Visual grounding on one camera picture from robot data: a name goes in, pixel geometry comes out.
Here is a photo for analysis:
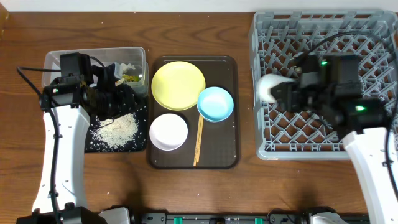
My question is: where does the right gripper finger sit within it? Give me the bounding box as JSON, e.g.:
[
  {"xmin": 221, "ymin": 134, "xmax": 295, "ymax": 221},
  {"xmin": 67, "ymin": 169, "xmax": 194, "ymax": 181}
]
[
  {"xmin": 277, "ymin": 99, "xmax": 295, "ymax": 113},
  {"xmin": 271, "ymin": 81, "xmax": 300, "ymax": 101}
]

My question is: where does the white cup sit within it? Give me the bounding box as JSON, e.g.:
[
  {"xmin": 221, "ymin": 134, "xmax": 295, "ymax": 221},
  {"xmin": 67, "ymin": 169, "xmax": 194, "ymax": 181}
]
[{"xmin": 256, "ymin": 74, "xmax": 295, "ymax": 103}]

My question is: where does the green snack wrapper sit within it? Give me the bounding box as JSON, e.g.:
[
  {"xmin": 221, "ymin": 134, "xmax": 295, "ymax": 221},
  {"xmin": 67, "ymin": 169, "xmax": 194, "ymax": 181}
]
[{"xmin": 116, "ymin": 74, "xmax": 142, "ymax": 84}]

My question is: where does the pile of rice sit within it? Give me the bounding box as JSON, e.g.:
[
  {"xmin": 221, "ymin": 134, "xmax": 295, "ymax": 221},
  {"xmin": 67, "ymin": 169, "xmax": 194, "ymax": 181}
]
[{"xmin": 86, "ymin": 113, "xmax": 142, "ymax": 152}]

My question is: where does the white napkin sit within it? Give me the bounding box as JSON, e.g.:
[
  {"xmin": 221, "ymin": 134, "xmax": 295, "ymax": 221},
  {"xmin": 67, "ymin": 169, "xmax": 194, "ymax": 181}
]
[{"xmin": 114, "ymin": 63, "xmax": 136, "ymax": 75}]

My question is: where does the pink bowl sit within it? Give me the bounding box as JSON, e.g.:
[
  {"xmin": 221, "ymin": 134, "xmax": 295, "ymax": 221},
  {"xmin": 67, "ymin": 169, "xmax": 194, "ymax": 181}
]
[{"xmin": 149, "ymin": 113, "xmax": 188, "ymax": 151}]

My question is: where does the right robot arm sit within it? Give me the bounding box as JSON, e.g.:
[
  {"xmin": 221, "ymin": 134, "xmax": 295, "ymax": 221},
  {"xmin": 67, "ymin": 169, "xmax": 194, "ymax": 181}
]
[{"xmin": 257, "ymin": 72, "xmax": 397, "ymax": 223}]

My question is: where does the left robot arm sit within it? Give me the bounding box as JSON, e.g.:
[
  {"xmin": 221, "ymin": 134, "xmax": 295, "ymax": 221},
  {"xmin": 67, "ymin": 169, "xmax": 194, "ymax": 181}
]
[{"xmin": 16, "ymin": 86, "xmax": 131, "ymax": 224}]

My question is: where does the grey dishwasher rack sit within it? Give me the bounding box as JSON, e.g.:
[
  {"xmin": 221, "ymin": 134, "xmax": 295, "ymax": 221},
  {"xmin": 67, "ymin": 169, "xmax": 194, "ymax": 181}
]
[{"xmin": 249, "ymin": 10, "xmax": 397, "ymax": 160}]

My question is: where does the black tray bin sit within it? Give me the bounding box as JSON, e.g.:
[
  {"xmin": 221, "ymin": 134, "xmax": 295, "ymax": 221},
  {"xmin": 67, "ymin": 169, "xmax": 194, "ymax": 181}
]
[{"xmin": 85, "ymin": 96, "xmax": 148, "ymax": 153}]

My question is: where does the clear plastic bin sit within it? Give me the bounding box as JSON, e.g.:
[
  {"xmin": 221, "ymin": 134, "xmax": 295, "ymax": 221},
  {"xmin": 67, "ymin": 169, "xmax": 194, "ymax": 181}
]
[{"xmin": 42, "ymin": 47, "xmax": 149, "ymax": 96}]

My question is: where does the yellow plate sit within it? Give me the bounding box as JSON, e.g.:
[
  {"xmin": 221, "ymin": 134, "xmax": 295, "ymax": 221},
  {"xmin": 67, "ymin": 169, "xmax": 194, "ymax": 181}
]
[{"xmin": 151, "ymin": 61, "xmax": 206, "ymax": 111}]

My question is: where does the light blue bowl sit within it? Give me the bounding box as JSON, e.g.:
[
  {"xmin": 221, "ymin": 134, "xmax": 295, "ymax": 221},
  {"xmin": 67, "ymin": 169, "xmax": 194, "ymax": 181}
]
[{"xmin": 197, "ymin": 86, "xmax": 234, "ymax": 123}]

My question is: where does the dark brown serving tray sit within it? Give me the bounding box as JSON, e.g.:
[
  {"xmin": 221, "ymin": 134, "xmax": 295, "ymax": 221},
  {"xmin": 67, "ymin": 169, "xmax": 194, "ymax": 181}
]
[{"xmin": 146, "ymin": 55, "xmax": 240, "ymax": 169}]

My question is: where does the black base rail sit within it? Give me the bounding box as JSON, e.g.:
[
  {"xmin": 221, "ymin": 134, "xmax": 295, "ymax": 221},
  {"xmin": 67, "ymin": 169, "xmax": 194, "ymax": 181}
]
[{"xmin": 108, "ymin": 205, "xmax": 371, "ymax": 224}]

